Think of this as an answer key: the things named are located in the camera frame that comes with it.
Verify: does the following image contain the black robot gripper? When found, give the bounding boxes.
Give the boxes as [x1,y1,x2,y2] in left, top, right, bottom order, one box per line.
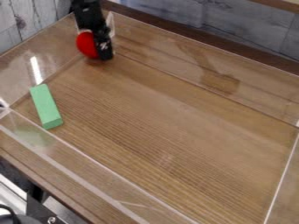
[71,0,114,61]

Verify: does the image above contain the red strawberry toy fruit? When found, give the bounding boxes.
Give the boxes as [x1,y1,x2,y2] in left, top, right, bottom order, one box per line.
[76,31,99,59]

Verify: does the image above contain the green rectangular block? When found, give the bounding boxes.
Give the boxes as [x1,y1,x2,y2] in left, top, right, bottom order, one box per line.
[30,84,63,130]

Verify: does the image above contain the clear acrylic tray wall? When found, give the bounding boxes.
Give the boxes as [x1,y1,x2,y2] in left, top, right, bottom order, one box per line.
[0,16,299,224]

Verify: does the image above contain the black metal bracket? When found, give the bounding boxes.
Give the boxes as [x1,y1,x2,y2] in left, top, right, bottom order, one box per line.
[26,195,71,224]

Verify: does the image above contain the black cable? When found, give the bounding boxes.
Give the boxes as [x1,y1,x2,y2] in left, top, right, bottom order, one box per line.
[0,203,21,224]

